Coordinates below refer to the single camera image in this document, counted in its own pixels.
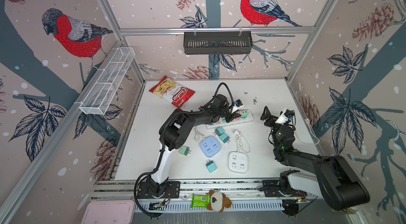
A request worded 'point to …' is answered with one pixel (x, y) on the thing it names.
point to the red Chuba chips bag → (172, 91)
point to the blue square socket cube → (210, 146)
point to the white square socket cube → (238, 161)
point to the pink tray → (110, 212)
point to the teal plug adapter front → (211, 166)
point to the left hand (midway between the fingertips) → (239, 112)
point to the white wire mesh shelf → (97, 101)
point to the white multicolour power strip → (222, 122)
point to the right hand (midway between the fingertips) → (272, 110)
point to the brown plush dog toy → (218, 201)
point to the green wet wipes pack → (200, 201)
